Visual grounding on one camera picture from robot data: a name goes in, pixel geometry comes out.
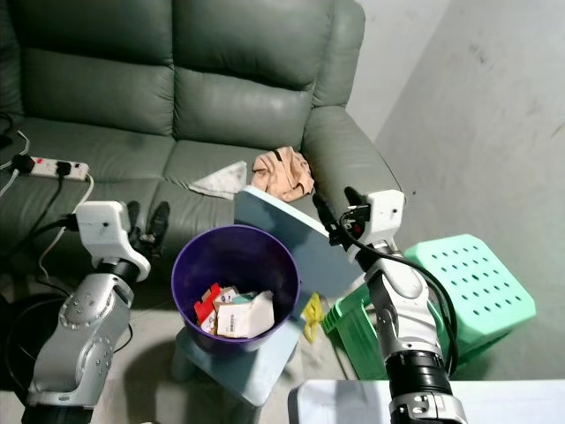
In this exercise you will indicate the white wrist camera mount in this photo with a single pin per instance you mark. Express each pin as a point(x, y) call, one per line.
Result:
point(385, 215)
point(106, 231)

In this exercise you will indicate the black power plug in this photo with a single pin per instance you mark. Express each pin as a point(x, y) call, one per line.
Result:
point(23, 163)

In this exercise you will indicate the purple plastic rubbish bin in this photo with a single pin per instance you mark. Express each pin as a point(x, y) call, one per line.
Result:
point(234, 256)

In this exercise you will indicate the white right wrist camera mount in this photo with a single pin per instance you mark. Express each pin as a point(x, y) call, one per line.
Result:
point(385, 215)

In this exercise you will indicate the green perforated plastic stool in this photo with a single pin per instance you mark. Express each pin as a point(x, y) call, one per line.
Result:
point(485, 283)

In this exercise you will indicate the peach crumpled cloth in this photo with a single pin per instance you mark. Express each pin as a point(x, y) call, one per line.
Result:
point(282, 173)

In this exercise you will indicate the white cardboard box trash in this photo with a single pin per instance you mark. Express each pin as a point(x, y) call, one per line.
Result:
point(249, 316)

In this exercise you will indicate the white power strip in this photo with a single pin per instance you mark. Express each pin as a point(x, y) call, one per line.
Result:
point(71, 168)

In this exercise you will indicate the small yellow plastic item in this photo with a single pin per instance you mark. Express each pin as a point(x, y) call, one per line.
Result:
point(312, 318)

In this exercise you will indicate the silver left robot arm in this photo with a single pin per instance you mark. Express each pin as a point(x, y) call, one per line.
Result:
point(84, 331)

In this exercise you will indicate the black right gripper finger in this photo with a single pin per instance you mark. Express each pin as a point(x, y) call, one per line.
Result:
point(356, 198)
point(326, 212)

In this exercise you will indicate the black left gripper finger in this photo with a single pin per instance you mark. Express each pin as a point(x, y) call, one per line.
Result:
point(160, 221)
point(136, 218)

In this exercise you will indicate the grey-green leather sofa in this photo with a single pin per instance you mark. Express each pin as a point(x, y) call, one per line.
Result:
point(229, 106)

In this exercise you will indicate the red carton trash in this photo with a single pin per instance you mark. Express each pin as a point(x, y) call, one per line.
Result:
point(206, 303)

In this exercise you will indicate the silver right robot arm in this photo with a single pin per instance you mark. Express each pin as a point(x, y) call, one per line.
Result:
point(402, 300)

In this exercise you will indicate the white crumpled cloth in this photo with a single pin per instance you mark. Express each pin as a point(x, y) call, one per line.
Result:
point(223, 181)

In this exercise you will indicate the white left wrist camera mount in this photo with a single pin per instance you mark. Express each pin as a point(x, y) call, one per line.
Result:
point(106, 231)

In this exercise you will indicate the pale blue plastic stool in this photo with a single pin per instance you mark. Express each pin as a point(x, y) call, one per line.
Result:
point(243, 375)

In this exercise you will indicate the pale blue flat board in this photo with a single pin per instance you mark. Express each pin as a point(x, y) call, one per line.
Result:
point(287, 231)

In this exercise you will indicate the white table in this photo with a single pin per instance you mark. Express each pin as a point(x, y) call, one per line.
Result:
point(335, 406)

